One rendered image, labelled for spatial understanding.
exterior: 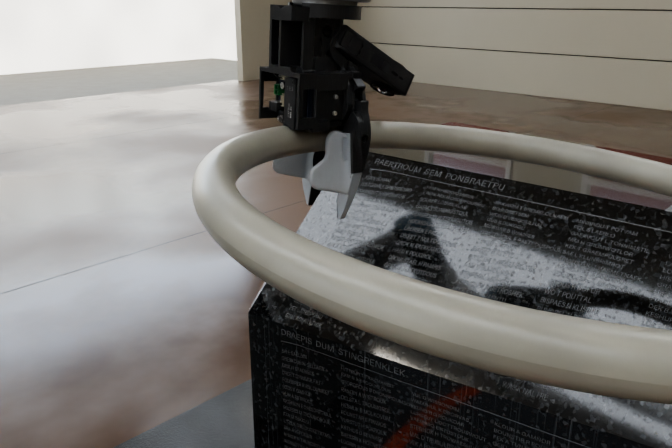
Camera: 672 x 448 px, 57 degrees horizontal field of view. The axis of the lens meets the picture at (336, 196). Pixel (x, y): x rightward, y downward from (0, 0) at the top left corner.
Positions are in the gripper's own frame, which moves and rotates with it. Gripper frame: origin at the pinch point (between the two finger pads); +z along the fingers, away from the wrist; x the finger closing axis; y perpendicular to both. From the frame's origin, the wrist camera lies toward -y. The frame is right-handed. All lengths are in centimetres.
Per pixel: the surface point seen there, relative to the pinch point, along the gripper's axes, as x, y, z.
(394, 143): 2.3, -6.5, -6.0
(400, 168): -22.6, -32.4, 5.3
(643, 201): 13.4, -42.8, 2.6
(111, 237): -235, -51, 91
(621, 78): -292, -618, 31
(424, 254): -9.3, -25.9, 14.9
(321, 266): 28.8, 23.0, -7.9
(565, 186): 3.1, -40.7, 2.9
